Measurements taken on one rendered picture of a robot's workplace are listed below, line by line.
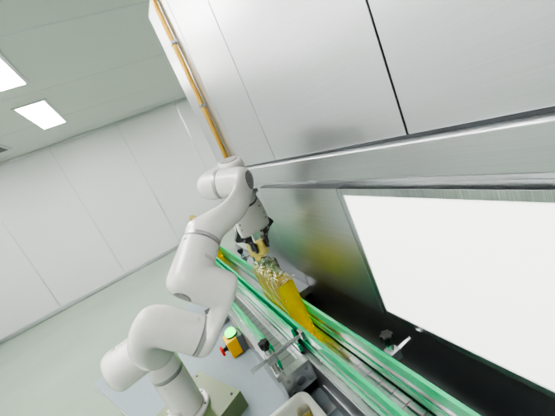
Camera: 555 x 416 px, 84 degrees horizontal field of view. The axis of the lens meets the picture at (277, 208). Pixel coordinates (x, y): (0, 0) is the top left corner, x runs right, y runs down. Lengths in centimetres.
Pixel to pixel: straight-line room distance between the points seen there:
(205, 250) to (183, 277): 7
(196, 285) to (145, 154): 614
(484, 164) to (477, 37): 15
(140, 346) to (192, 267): 18
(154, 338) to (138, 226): 607
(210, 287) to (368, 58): 50
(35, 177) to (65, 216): 82
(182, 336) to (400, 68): 61
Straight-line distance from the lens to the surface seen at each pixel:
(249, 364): 128
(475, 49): 46
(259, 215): 91
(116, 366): 88
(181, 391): 107
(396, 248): 65
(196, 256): 65
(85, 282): 697
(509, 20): 44
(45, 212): 684
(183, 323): 70
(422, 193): 53
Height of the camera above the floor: 150
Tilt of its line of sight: 14 degrees down
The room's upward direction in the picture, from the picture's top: 24 degrees counter-clockwise
